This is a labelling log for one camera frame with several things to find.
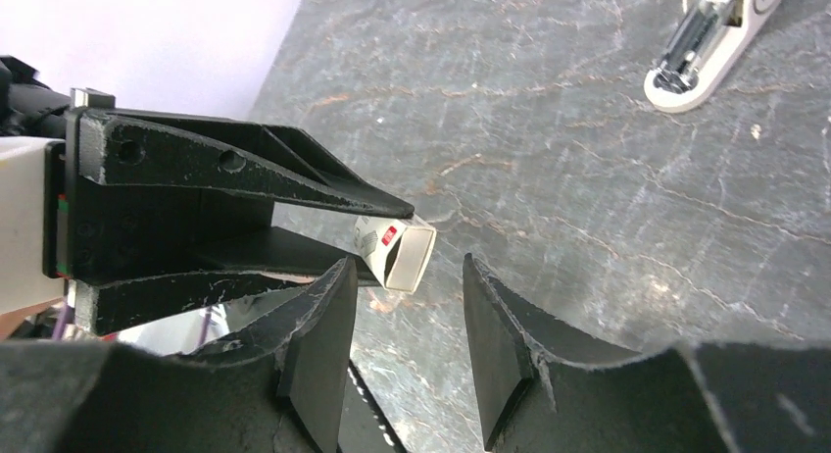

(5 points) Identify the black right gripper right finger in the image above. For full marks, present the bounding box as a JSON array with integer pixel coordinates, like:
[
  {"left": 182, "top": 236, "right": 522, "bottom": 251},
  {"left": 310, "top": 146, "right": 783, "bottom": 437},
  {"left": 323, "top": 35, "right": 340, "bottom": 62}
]
[{"left": 463, "top": 255, "right": 830, "bottom": 452}]

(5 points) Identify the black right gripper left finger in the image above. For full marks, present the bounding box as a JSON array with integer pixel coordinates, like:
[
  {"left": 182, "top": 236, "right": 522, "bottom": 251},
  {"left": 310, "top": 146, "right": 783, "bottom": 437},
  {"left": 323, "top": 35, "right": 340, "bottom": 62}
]
[{"left": 1, "top": 258, "right": 358, "bottom": 452}]

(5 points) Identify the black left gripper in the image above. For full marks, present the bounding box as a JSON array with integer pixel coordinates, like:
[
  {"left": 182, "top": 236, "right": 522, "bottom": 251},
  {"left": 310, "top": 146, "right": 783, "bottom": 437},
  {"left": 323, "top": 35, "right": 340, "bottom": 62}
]
[{"left": 43, "top": 107, "right": 415, "bottom": 335}]

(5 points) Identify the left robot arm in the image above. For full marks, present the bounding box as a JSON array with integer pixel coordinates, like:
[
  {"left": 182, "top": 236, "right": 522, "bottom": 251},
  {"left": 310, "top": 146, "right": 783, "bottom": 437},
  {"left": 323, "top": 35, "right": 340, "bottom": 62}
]
[{"left": 1, "top": 56, "right": 415, "bottom": 335}]

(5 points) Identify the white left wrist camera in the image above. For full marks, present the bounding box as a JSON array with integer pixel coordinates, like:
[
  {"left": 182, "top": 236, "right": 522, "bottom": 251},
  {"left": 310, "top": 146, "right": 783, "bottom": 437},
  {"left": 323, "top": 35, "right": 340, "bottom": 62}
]
[{"left": 1, "top": 136, "right": 64, "bottom": 314}]

